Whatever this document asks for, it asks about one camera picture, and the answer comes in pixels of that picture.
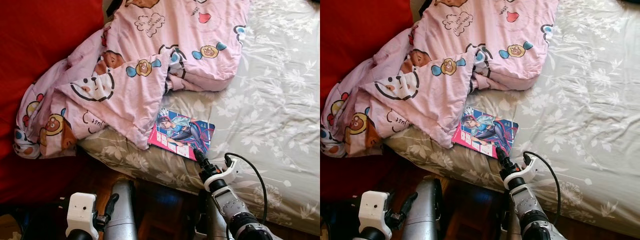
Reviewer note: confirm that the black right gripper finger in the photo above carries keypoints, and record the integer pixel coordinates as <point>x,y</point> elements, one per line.
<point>201,159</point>
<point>502,156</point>

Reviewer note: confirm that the grey floral bed sheet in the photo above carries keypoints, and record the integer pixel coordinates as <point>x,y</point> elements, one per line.
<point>270,100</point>
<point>580,100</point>

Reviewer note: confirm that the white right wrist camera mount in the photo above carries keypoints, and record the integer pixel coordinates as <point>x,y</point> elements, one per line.
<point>531,170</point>
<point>231,172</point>

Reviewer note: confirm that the pink cartoon print quilt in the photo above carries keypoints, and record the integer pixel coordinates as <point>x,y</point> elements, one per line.
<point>150,45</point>
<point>460,45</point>

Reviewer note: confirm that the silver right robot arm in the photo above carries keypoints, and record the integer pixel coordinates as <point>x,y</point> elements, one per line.
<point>535,207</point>
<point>235,207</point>

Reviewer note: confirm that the pink and blue comic book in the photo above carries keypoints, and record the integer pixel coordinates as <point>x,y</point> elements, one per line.
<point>485,131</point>
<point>182,132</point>

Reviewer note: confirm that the red fabric covered cushion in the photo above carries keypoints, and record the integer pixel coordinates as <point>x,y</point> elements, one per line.
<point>360,50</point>
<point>40,50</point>

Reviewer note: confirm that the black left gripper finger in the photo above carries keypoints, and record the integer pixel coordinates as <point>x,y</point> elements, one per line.
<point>112,206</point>
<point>409,205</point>

